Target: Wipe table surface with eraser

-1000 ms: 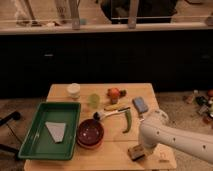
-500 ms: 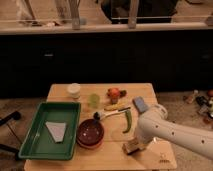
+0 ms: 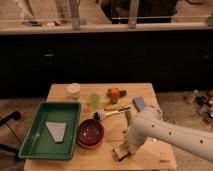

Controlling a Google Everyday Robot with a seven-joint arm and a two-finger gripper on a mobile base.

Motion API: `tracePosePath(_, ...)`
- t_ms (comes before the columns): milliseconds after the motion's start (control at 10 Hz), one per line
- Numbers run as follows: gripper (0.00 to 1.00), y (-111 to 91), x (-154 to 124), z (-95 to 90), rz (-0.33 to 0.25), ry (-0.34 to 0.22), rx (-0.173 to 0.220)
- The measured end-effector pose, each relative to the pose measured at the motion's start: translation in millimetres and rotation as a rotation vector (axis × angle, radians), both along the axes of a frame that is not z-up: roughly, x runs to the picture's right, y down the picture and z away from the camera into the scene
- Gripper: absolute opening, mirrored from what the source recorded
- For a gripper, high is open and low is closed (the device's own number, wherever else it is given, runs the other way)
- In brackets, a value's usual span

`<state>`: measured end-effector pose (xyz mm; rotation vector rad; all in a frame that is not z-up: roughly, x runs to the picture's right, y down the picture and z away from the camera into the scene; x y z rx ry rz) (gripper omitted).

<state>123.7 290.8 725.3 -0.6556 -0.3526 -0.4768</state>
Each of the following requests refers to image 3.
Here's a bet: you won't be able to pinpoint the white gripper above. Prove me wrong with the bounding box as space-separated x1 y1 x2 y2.
119 125 148 154

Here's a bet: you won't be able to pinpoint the wooden black felt eraser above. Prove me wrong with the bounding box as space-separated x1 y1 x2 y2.
112 146 129 161

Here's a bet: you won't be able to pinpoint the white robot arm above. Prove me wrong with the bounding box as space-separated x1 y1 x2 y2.
121 105 213 162

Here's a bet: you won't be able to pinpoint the green chili pepper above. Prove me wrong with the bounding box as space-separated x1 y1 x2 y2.
123 110 132 134

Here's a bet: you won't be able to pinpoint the dark red bowl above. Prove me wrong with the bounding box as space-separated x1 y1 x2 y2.
77 119 104 145

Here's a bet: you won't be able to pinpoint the orange bowl underneath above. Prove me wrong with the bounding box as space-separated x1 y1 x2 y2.
77 139 103 150

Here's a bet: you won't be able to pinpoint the yellow toy corn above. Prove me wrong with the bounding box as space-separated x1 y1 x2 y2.
104 103 127 111

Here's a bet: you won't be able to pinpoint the blue grey sponge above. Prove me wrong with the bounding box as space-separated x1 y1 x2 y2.
132 96 146 112

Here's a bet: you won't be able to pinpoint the orange toy carrot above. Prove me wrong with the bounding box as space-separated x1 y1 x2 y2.
107 88 127 104

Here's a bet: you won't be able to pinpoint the green translucent cup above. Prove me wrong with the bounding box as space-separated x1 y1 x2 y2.
89 94 100 108

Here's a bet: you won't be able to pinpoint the grey folded cloth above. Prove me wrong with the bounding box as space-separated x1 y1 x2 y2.
45 122 67 143

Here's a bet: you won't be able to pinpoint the white cup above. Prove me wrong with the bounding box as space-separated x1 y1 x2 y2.
67 83 81 99

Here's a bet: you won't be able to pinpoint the green plastic tray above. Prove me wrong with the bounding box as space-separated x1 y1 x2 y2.
19 102 81 160

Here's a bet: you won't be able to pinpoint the black stand legs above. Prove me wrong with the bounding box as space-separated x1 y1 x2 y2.
0 110 23 156

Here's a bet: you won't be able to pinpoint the white handled brush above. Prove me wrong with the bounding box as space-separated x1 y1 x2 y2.
93 107 129 120

